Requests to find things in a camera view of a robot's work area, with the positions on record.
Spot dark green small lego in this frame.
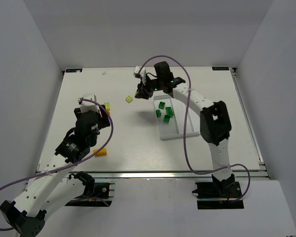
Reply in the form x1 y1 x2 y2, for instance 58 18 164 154
156 110 162 118

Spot dark green square lego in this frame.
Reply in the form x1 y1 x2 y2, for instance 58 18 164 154
165 107 174 117

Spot dark green lego brick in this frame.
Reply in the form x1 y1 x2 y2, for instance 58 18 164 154
163 115 171 123

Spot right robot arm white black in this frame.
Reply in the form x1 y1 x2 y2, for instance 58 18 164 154
134 61 235 197

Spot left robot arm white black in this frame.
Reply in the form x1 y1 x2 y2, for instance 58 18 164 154
0 99 112 237

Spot yellow long lego brick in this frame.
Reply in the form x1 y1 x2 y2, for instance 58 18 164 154
93 148 107 157

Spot white three-compartment tray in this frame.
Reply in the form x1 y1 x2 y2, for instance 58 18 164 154
153 95 200 140

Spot left corner label sticker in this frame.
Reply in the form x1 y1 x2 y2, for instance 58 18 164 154
65 68 82 73

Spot corner label sticker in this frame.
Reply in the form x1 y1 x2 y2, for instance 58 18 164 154
212 66 229 71
65 68 82 73

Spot right corner label sticker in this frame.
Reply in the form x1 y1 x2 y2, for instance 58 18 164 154
212 66 229 71

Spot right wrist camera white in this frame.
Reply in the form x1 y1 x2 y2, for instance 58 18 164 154
133 66 147 85

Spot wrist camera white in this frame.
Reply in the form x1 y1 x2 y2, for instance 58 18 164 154
77 94 98 114
133 66 147 85

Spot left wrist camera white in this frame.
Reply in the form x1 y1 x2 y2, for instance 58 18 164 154
77 94 98 114

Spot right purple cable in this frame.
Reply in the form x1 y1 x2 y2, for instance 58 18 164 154
139 55 252 203

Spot purple cable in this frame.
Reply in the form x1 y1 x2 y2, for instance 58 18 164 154
0 98 114 232
139 55 252 203

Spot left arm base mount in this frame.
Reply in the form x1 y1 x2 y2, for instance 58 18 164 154
65 179 115 207

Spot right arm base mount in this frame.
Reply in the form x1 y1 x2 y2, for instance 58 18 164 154
192 174 244 210

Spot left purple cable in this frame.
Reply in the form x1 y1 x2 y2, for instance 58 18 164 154
0 98 114 232

